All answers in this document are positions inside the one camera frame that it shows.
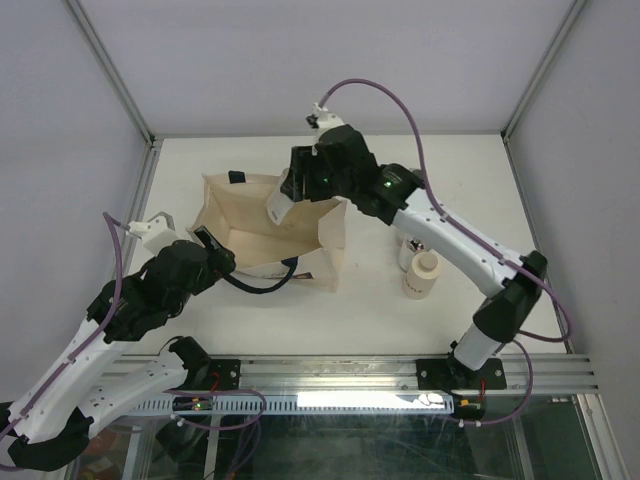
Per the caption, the grey slotted cable duct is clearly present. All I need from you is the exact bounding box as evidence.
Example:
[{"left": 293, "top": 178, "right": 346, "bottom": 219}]
[{"left": 130, "top": 391, "right": 454, "bottom": 417}]

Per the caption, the right aluminium frame post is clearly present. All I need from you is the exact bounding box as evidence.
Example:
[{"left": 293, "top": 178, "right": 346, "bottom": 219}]
[{"left": 501, "top": 0, "right": 590, "bottom": 145}]

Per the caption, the clear yellow liquid bottle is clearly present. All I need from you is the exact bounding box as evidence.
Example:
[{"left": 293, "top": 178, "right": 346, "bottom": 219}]
[{"left": 266, "top": 168, "right": 297, "bottom": 225}]

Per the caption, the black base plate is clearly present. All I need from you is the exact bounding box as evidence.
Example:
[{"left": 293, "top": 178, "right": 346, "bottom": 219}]
[
  {"left": 176, "top": 357, "right": 241, "bottom": 392},
  {"left": 415, "top": 356, "right": 507, "bottom": 392}
]

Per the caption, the left aluminium frame post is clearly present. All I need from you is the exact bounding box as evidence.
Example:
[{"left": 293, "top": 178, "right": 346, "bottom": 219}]
[{"left": 62, "top": 0, "right": 156, "bottom": 147}]

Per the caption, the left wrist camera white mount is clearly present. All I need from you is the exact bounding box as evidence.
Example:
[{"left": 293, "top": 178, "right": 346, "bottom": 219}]
[{"left": 126, "top": 212, "right": 181, "bottom": 256}]

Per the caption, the round silver bottle white cap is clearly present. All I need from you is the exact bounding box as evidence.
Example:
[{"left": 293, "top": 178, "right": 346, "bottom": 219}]
[{"left": 397, "top": 234, "right": 429, "bottom": 272}]

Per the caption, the cream cylindrical bottle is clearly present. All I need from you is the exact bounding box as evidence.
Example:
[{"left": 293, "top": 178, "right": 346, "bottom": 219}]
[{"left": 402, "top": 251, "right": 442, "bottom": 300}]

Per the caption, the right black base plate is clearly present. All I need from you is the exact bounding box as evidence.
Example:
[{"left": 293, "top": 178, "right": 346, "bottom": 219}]
[{"left": 415, "top": 356, "right": 507, "bottom": 392}]

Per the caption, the cream canvas tote bag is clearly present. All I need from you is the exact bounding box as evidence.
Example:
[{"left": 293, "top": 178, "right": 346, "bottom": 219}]
[{"left": 188, "top": 171, "right": 346, "bottom": 292}]

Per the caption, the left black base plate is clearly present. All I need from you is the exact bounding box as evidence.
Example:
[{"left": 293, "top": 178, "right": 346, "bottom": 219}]
[{"left": 176, "top": 357, "right": 241, "bottom": 392}]

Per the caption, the aluminium frame post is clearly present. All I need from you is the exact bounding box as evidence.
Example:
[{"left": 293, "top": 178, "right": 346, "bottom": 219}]
[
  {"left": 501, "top": 0, "right": 590, "bottom": 145},
  {"left": 62, "top": 0, "right": 156, "bottom": 147}
]

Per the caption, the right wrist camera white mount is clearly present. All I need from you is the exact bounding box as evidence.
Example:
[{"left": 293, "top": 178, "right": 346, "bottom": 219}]
[{"left": 305, "top": 103, "right": 344, "bottom": 144}]

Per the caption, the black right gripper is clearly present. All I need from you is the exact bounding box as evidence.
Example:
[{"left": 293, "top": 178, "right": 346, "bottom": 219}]
[{"left": 280, "top": 145, "right": 355, "bottom": 203}]

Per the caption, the aluminium frame rail back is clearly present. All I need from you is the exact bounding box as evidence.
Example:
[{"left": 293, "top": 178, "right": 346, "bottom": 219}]
[{"left": 153, "top": 130, "right": 503, "bottom": 141}]

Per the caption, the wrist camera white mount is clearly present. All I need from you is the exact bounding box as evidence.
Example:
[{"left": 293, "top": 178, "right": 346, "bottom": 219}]
[
  {"left": 305, "top": 103, "right": 344, "bottom": 144},
  {"left": 126, "top": 212, "right": 181, "bottom": 256}
]

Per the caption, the aluminium mounting rail front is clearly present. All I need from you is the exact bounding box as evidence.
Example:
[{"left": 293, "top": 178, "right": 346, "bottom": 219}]
[{"left": 212, "top": 353, "right": 600, "bottom": 396}]

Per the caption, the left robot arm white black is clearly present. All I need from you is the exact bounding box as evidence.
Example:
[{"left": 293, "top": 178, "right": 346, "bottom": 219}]
[{"left": 1, "top": 227, "right": 236, "bottom": 472}]

